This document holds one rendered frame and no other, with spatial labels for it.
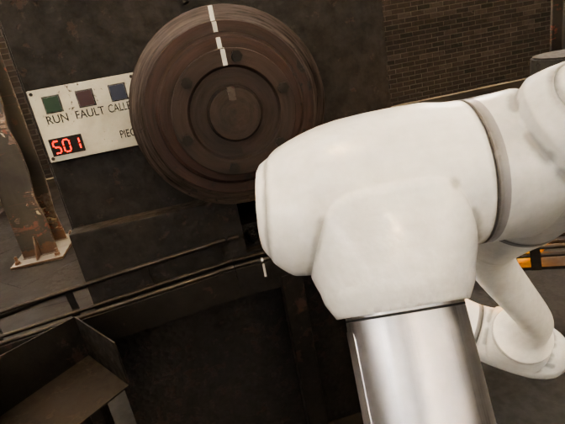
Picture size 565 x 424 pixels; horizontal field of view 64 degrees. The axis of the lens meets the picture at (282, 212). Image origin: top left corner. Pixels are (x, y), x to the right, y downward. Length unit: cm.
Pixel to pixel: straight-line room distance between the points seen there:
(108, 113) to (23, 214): 280
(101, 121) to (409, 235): 102
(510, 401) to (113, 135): 151
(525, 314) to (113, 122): 101
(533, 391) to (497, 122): 154
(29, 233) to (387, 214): 380
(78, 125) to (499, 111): 106
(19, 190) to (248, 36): 307
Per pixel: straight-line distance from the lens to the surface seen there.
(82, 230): 132
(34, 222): 400
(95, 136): 127
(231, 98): 102
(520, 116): 41
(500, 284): 68
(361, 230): 34
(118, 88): 125
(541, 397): 185
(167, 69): 108
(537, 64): 360
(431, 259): 35
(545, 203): 41
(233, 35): 108
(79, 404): 113
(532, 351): 91
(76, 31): 129
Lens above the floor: 123
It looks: 20 degrees down
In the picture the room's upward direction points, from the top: 10 degrees counter-clockwise
